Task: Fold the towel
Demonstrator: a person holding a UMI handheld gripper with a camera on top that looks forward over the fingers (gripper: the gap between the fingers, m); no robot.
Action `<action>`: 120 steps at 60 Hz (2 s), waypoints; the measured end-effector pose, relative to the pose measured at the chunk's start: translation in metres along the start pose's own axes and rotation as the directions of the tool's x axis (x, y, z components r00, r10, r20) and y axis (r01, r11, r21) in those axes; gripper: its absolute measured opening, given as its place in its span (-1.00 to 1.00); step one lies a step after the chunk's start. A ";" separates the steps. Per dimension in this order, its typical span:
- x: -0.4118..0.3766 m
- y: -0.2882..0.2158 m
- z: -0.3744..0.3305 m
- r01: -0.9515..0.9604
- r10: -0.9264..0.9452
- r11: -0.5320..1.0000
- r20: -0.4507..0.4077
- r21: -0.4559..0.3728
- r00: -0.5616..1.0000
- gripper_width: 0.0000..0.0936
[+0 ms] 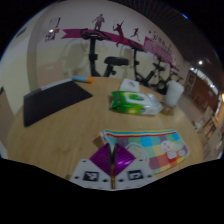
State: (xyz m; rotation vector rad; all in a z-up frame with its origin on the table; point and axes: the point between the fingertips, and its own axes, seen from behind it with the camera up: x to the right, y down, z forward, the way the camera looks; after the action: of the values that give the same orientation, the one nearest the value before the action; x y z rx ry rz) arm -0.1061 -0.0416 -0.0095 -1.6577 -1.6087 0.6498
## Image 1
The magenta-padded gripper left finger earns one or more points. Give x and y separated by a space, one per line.
85 171

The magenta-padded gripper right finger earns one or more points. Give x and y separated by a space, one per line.
140 171

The brown tape roll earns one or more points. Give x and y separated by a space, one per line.
168 110

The green wet wipes pack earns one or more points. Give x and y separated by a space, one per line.
133 101

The black folio tablet case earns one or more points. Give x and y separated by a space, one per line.
53 100

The group of wooden chairs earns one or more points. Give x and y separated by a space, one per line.
211 133

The white lidded cup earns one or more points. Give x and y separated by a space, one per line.
174 92

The white tissue pack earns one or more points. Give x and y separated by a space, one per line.
129 85

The blue and orange tube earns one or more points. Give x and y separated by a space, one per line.
82 79

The pale wooden chair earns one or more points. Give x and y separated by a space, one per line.
50 75

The wall poster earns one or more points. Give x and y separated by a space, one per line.
52 30

